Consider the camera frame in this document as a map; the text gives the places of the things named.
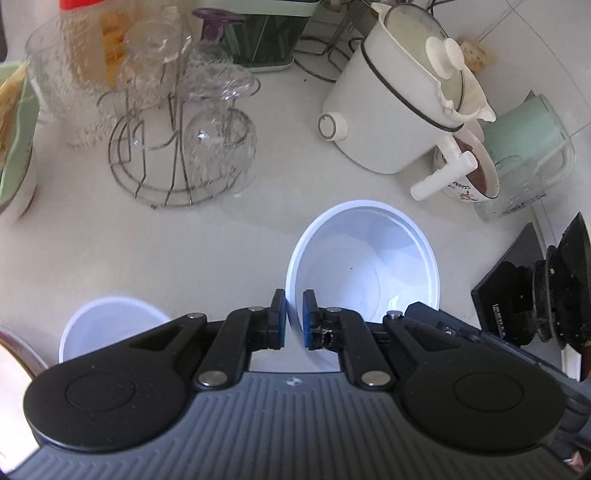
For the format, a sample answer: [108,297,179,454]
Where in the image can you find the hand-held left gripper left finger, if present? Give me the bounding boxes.
[129,290,286,388]

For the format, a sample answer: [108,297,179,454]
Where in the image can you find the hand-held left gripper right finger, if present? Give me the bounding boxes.
[302,290,466,388]

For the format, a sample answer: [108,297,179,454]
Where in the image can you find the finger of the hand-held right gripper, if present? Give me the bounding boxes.
[402,302,490,345]

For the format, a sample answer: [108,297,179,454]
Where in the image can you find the white plastic bowl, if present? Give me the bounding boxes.
[58,296,174,365]
[284,199,440,374]

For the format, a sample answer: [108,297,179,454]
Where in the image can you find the clear glass mug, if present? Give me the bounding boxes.
[473,154,550,222]

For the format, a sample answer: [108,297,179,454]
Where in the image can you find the patterned ceramic mug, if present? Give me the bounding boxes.
[433,124,502,204]

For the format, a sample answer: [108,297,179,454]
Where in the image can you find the mint green kettle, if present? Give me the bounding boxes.
[480,92,575,185]

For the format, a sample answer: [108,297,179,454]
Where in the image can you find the large clear goblet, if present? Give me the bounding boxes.
[182,108,258,192]

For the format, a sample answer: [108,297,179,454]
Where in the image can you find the white electric pot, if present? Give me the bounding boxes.
[318,2,497,201]

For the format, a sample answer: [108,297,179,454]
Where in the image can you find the beige sponge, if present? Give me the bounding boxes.
[459,41,497,75]

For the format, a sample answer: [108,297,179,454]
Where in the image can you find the glass pot lid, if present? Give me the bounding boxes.
[372,2,497,134]

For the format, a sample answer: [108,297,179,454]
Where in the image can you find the textured drinking glass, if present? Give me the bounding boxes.
[178,60,262,116]

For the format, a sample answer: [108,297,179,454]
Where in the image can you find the white round plate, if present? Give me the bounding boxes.
[0,325,49,457]

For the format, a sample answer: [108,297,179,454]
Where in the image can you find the white ceramic bowl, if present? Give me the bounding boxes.
[0,152,38,222]

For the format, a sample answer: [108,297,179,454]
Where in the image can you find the green chopstick holder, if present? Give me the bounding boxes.
[198,0,324,75]

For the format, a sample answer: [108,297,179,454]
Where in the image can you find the clear drinking glass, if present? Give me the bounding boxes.
[117,9,195,107]

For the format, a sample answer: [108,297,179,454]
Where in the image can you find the purple stemmed glass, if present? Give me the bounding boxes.
[191,7,245,44]

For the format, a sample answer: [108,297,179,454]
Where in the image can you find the green square bowl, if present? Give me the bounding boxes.
[0,62,40,213]

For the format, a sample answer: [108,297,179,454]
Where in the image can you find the textured glass pitcher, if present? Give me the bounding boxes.
[24,18,125,148]

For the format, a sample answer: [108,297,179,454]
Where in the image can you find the dried noodles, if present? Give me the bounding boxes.
[0,65,28,167]

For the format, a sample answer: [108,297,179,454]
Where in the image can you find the red lidded jar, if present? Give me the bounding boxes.
[60,0,139,88]

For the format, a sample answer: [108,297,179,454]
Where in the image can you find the wire glass rack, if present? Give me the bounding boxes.
[97,88,259,208]

